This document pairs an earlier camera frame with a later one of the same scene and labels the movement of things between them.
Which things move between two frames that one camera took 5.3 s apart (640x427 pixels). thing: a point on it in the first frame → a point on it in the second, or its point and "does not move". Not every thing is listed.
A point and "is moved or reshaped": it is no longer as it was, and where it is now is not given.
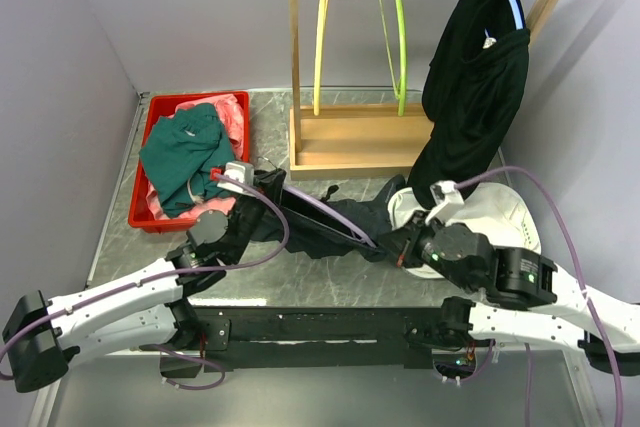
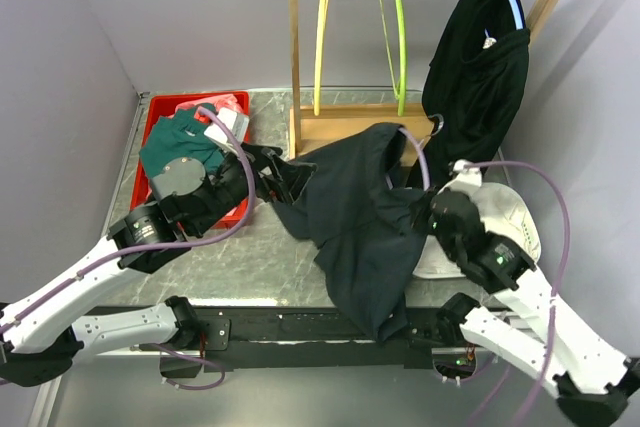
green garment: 178,156 does not move
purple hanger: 323,206 → 421,146
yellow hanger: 323,5 does not move
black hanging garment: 474,85 does not move
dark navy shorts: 307,225 is moved or reshaped
